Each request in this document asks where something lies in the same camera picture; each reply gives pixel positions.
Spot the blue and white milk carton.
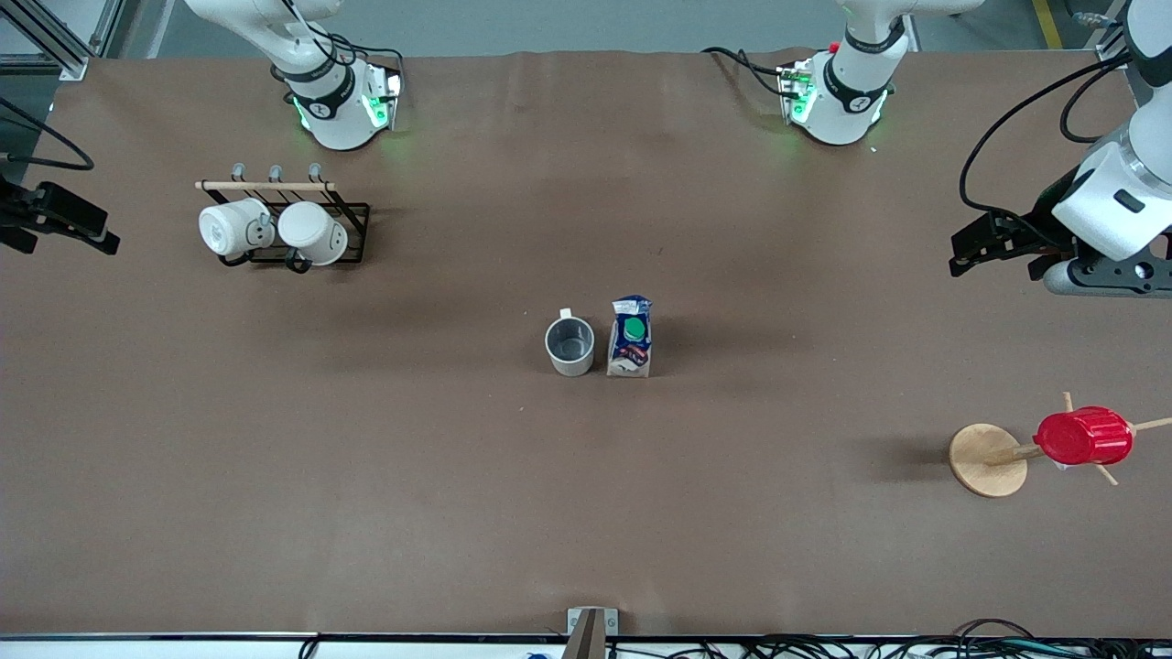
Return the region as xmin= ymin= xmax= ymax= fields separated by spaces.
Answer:
xmin=605 ymin=295 xmax=655 ymax=379

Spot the white mug with grey inside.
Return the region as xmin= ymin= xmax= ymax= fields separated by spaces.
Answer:
xmin=545 ymin=308 xmax=596 ymax=377

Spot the wooden cup tree stand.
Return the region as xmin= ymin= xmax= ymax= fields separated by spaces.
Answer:
xmin=948 ymin=392 xmax=1172 ymax=499

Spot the red ribbed plastic cup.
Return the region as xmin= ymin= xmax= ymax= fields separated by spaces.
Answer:
xmin=1034 ymin=406 xmax=1134 ymax=467

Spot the silver left base connector box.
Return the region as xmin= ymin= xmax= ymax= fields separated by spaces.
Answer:
xmin=777 ymin=60 xmax=816 ymax=124

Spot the silver base connector box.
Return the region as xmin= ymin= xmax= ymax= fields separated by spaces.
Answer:
xmin=777 ymin=60 xmax=816 ymax=124
xmin=364 ymin=66 xmax=404 ymax=131

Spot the silver right base connector box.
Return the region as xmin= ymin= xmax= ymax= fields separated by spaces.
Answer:
xmin=364 ymin=66 xmax=404 ymax=131

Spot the white mug with grey handle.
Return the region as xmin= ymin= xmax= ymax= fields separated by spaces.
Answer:
xmin=199 ymin=199 xmax=276 ymax=258
xmin=277 ymin=201 xmax=349 ymax=266

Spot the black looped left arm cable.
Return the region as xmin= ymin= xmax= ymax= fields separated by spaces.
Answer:
xmin=1059 ymin=59 xmax=1133 ymax=144

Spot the black wire mug rack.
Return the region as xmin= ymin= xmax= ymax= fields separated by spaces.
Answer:
xmin=195 ymin=163 xmax=372 ymax=274

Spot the black base cable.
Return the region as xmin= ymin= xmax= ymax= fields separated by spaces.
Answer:
xmin=703 ymin=46 xmax=794 ymax=97

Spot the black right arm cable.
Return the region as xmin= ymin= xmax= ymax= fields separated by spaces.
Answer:
xmin=275 ymin=0 xmax=405 ymax=88

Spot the black cable bundle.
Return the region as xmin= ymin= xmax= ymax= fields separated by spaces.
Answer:
xmin=732 ymin=619 xmax=1172 ymax=659

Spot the brown wooden post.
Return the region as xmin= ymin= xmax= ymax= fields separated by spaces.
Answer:
xmin=561 ymin=610 xmax=607 ymax=659

